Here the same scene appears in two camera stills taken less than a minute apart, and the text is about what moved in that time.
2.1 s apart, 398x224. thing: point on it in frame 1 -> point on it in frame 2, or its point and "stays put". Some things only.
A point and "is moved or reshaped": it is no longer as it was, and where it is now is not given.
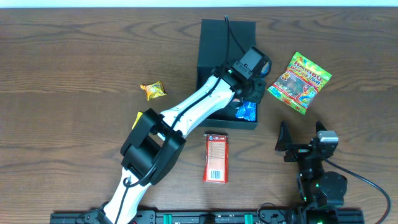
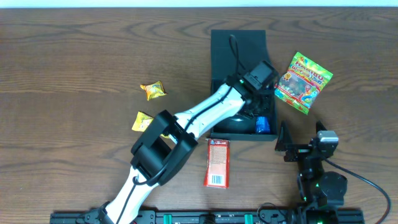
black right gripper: [298, 151] stays put
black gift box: [223, 42] is moved or reshaped
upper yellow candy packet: [153, 90] stays put
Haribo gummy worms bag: [300, 82] stays put
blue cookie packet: [247, 111] is moved or reshaped
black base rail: [212, 216] stays put
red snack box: [216, 158] is moved or reshaped
